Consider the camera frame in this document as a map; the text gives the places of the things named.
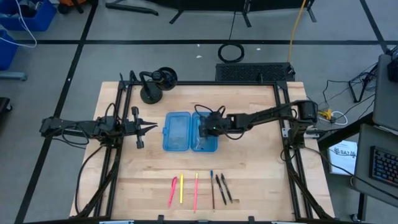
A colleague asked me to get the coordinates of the blue plastic supply box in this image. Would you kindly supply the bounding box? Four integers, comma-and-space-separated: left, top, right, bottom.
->
162, 111, 219, 153

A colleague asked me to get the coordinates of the white printed paper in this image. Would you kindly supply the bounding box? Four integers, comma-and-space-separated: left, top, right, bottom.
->
328, 139, 358, 176

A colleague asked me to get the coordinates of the blue storage bin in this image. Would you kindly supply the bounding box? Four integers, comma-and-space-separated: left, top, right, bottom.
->
0, 29, 19, 72
0, 0, 57, 32

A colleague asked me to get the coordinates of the pink highlighter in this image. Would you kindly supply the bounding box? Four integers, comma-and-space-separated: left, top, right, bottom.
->
167, 176, 178, 208

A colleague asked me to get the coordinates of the yellow cable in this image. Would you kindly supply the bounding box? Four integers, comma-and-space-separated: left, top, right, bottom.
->
286, 0, 308, 63

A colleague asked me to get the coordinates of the black perforated computer case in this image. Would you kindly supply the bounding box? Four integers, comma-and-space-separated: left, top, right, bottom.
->
215, 62, 295, 83

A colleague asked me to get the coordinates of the grey desk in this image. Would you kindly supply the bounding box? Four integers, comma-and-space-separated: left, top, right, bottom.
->
353, 53, 398, 200

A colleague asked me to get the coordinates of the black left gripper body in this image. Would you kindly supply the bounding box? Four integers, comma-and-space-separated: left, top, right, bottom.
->
123, 106, 145, 149

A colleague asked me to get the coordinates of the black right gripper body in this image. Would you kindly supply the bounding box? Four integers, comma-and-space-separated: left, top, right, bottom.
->
198, 112, 229, 138

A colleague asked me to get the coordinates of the black keyboard with coloured keys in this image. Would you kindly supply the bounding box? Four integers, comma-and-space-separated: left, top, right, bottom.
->
369, 145, 398, 189

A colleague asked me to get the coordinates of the yellow highlighter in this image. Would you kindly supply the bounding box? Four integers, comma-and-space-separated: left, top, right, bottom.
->
179, 173, 185, 205

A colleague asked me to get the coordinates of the thin white cable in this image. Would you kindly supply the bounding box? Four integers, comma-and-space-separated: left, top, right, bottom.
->
0, 0, 38, 49

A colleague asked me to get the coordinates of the black pen with white print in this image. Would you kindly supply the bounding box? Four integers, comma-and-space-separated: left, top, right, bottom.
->
215, 174, 228, 206

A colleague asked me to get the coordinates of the brown pencil with blue eraser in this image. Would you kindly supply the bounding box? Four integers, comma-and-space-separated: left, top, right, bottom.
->
210, 169, 216, 211

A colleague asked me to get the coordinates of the looped white cable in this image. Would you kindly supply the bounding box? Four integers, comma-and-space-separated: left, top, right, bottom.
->
329, 111, 348, 126

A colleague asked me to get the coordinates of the black room divider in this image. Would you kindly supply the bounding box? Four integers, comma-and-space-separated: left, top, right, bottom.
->
146, 0, 317, 28

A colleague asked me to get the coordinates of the yellow power plug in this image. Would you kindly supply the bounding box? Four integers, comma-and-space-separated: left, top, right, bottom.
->
317, 108, 333, 121

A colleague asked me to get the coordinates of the coiled black cable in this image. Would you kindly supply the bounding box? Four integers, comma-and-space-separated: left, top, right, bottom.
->
217, 42, 246, 63

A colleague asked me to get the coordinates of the black floor stand bar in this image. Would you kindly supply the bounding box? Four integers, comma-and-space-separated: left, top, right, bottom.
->
104, 2, 159, 17

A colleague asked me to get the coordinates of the pink pencil with yellow eraser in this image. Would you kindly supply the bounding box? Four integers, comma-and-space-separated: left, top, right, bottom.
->
193, 172, 199, 213

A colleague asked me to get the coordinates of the black desk lamp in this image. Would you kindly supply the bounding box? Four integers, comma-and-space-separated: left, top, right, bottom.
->
139, 67, 178, 105

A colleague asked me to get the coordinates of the black table frame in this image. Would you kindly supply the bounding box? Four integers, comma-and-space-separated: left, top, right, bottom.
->
74, 79, 335, 220

